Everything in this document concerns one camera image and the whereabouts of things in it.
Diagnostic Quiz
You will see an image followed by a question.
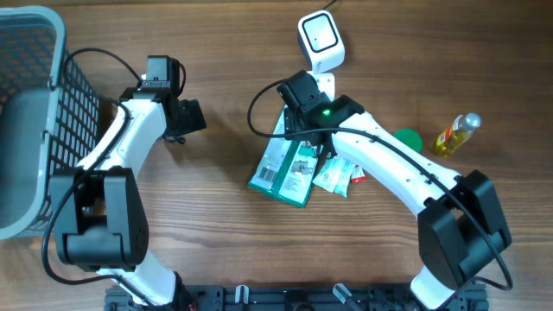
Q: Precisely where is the green sponge pack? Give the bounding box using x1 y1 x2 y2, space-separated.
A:
246 107 323 209

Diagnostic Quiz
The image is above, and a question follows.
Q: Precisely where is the light green wipes packet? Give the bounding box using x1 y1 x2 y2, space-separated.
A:
313 155 355 197

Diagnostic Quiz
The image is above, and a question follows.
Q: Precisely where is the red toothpaste box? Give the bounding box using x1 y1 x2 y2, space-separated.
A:
350 166 366 183

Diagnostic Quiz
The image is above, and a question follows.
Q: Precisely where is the green lid jar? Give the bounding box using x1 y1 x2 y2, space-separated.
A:
393 128 423 153

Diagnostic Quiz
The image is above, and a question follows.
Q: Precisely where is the yellow dish soap bottle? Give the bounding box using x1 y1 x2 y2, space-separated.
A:
431 112 481 157

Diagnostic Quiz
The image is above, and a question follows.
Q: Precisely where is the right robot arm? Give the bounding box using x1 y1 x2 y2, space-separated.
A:
277 71 512 310

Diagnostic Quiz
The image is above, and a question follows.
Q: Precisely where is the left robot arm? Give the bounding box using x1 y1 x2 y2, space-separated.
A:
41 55 207 310

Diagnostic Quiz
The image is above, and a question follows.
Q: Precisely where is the white barcode scanner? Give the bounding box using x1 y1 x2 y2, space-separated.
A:
297 10 346 73

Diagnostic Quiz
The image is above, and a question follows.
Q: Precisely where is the grey plastic mesh basket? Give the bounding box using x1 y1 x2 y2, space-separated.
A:
1 6 100 240

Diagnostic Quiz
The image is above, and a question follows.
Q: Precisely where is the left camera cable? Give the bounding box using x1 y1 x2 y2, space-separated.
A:
41 47 188 308

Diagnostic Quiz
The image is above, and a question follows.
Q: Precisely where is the camera cable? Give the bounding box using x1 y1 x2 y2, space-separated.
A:
246 78 514 291
41 47 188 308

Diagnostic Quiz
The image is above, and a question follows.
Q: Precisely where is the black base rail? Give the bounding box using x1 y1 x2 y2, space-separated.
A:
104 283 490 311

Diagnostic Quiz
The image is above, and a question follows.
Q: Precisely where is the right camera cable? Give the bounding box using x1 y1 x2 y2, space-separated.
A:
246 78 514 291

